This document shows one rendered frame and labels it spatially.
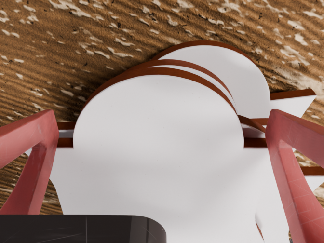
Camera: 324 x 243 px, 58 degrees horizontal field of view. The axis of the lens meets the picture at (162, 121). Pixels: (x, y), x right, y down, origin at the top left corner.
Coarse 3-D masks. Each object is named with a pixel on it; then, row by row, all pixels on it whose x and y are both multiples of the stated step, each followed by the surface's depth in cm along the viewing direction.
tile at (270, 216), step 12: (240, 120) 14; (252, 120) 14; (252, 132) 14; (264, 132) 14; (312, 168) 16; (312, 180) 16; (264, 192) 16; (276, 192) 16; (264, 204) 17; (276, 204) 17; (264, 216) 17; (276, 216) 17; (264, 228) 18; (276, 228) 18; (288, 228) 18; (264, 240) 19; (276, 240) 19; (288, 240) 19
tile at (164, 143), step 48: (96, 96) 12; (144, 96) 12; (192, 96) 12; (96, 144) 13; (144, 144) 13; (192, 144) 13; (240, 144) 13; (96, 192) 15; (144, 192) 15; (192, 192) 15; (240, 192) 15; (192, 240) 17; (240, 240) 17
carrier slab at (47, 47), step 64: (0, 0) 14; (64, 0) 14; (128, 0) 14; (192, 0) 14; (256, 0) 14; (320, 0) 14; (0, 64) 16; (64, 64) 16; (128, 64) 16; (256, 64) 16; (320, 64) 16; (0, 192) 22; (320, 192) 22
